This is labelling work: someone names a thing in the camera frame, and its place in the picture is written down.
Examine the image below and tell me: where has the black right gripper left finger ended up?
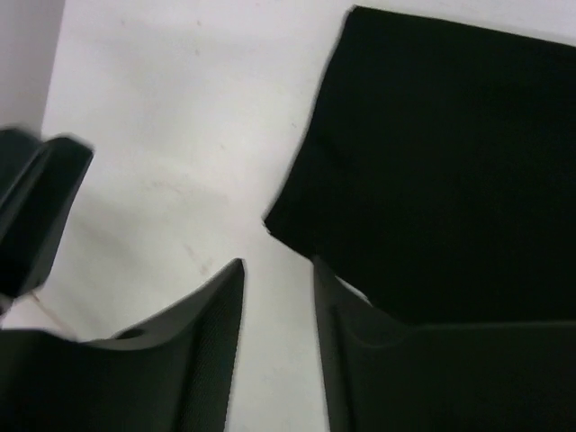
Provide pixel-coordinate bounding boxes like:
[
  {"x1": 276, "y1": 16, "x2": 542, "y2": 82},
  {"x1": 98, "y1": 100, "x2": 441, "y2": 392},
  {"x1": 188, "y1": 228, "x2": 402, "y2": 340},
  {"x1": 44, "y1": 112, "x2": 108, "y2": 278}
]
[{"x1": 1, "y1": 259, "x2": 245, "y2": 431}]

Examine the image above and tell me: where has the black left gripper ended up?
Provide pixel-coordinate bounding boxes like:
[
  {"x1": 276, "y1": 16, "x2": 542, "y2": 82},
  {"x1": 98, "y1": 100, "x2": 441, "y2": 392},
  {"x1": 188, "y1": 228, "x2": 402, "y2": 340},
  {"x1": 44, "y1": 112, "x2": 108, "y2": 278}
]
[{"x1": 1, "y1": 128, "x2": 94, "y2": 306}]

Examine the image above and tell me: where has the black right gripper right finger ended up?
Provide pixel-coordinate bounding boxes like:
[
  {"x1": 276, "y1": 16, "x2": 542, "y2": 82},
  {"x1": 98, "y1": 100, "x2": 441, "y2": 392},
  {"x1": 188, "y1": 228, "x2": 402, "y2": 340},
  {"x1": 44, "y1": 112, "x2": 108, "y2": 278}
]
[{"x1": 313, "y1": 259, "x2": 575, "y2": 431}]

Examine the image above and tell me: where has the black tank top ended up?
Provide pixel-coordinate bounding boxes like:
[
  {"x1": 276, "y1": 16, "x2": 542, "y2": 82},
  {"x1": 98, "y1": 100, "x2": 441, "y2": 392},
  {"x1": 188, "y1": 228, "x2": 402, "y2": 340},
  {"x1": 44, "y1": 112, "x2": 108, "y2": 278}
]
[{"x1": 265, "y1": 6, "x2": 575, "y2": 323}]

